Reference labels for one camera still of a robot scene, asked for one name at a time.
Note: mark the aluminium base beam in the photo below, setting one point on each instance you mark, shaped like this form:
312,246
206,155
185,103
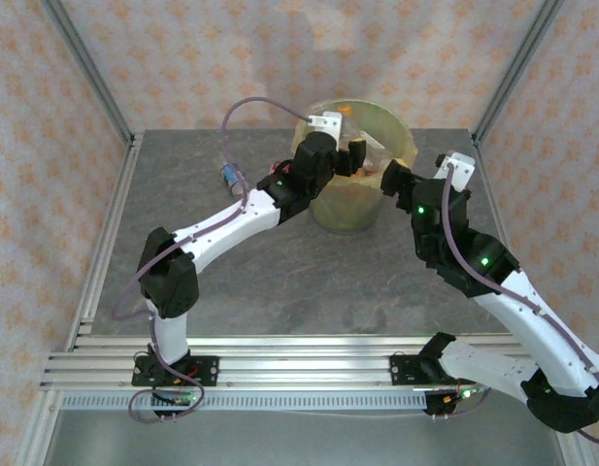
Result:
304,369

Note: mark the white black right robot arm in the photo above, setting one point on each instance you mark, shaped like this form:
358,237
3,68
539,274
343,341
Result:
546,330

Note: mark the aluminium corner post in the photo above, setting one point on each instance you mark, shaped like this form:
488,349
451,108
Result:
519,63
87,65

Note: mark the translucent green waste bin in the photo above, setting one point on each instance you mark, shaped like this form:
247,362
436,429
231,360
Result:
347,213

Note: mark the crushed blue label bottle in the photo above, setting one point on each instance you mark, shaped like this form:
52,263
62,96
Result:
231,175

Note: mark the small green circuit board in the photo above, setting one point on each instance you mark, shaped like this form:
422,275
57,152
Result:
180,400
466,394

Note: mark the red orange label bottle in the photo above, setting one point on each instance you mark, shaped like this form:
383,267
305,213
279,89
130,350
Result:
283,168

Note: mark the black mounting bracket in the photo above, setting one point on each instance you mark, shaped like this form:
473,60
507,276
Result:
163,415
437,408

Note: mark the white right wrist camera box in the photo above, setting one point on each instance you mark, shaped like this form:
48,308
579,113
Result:
461,167

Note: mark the yellow plastic bin liner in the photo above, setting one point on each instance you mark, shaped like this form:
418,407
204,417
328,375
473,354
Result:
386,126

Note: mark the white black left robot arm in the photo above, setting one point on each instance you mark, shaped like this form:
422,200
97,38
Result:
221,228

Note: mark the aluminium side rail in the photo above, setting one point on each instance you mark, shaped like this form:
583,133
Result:
130,148
493,194

